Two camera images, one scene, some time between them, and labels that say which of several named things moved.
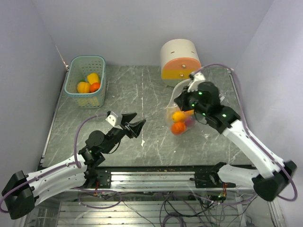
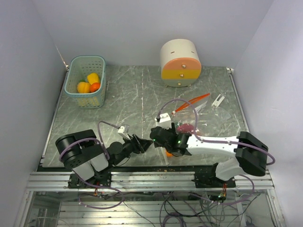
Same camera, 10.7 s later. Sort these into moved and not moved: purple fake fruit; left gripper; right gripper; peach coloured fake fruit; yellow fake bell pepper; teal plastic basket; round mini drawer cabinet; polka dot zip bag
Moved: polka dot zip bag; purple fake fruit; left gripper; right gripper
Not moved: round mini drawer cabinet; peach coloured fake fruit; teal plastic basket; yellow fake bell pepper
